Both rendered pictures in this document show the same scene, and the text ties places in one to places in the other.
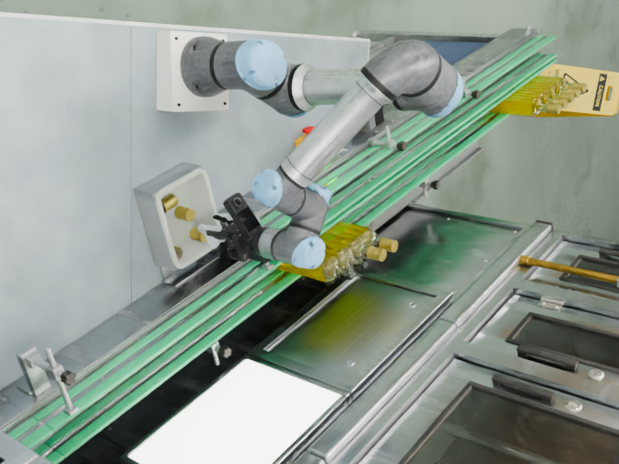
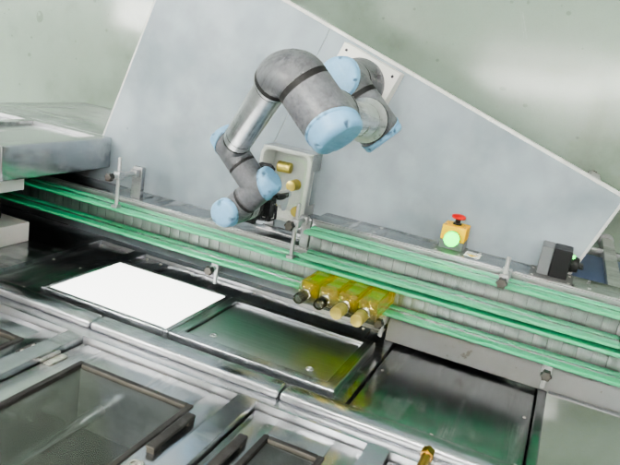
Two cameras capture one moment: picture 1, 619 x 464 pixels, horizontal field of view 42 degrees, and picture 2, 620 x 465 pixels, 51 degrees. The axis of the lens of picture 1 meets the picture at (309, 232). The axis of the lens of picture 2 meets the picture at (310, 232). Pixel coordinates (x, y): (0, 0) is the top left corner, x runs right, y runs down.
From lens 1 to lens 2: 1.99 m
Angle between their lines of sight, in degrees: 62
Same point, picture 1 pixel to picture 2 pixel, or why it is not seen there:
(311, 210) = (240, 180)
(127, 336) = (190, 214)
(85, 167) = not seen: hidden behind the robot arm
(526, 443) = (87, 430)
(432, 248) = (449, 401)
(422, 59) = (280, 62)
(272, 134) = (424, 196)
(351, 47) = (586, 186)
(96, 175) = not seen: hidden behind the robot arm
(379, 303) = (312, 352)
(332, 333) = (260, 330)
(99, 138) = not seen: hidden behind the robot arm
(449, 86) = (305, 110)
